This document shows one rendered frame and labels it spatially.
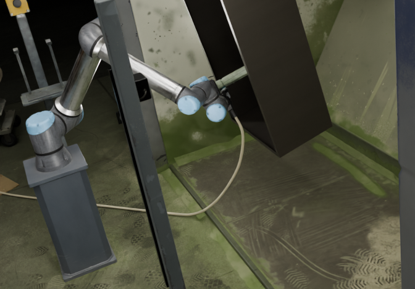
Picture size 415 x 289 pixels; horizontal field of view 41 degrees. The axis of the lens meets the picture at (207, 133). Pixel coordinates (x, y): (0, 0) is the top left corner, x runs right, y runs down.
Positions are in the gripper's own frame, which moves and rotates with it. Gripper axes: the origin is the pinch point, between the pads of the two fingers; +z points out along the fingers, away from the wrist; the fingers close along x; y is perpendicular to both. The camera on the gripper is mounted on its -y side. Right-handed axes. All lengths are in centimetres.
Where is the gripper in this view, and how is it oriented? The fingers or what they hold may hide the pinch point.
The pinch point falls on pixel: (220, 89)
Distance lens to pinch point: 292.1
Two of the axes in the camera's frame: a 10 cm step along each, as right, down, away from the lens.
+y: 5.4, 8.1, 2.2
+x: 8.4, -4.8, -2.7
